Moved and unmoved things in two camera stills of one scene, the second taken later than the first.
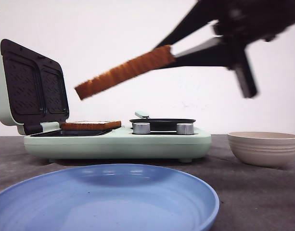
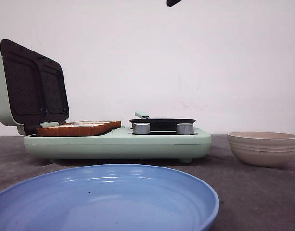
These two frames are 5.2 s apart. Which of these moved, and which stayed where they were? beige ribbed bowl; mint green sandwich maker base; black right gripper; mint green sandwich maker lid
Moved: black right gripper
Stayed: mint green sandwich maker base; mint green sandwich maker lid; beige ribbed bowl
